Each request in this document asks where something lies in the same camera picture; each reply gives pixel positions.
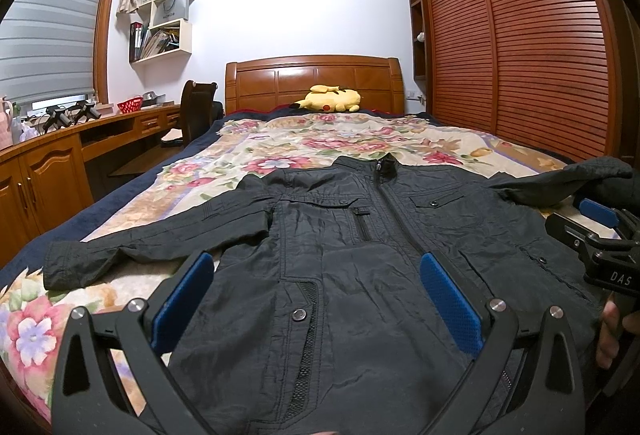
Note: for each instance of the yellow Pikachu plush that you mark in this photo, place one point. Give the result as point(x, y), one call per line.
point(325, 98)

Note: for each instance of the grey window blind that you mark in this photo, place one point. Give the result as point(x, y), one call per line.
point(47, 50)

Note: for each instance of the red basket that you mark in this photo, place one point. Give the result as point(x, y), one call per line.
point(130, 105)

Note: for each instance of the person right hand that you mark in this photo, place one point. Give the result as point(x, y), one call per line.
point(608, 346)

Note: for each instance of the wooden headboard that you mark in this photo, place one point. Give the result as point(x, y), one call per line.
point(271, 83)

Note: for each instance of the dark wooden chair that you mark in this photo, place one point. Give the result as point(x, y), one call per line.
point(198, 112)

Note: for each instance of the floral blanket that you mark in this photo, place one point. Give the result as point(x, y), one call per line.
point(33, 318)

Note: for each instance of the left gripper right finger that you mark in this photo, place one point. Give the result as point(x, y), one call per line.
point(524, 377)

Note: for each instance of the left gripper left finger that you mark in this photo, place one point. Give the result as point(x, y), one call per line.
point(88, 395)

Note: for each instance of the wooden desk cabinet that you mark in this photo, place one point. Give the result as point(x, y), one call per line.
point(50, 179)

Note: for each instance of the pink bottle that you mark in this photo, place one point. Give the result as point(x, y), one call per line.
point(6, 118)

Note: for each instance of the wooden louvered wardrobe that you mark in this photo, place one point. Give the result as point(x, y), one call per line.
point(542, 73)

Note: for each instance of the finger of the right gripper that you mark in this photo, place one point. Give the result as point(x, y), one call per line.
point(599, 213)
point(568, 232)

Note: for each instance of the black jacket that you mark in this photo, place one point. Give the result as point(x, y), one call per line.
point(317, 319)

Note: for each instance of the white wall shelf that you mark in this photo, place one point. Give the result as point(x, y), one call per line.
point(163, 29)

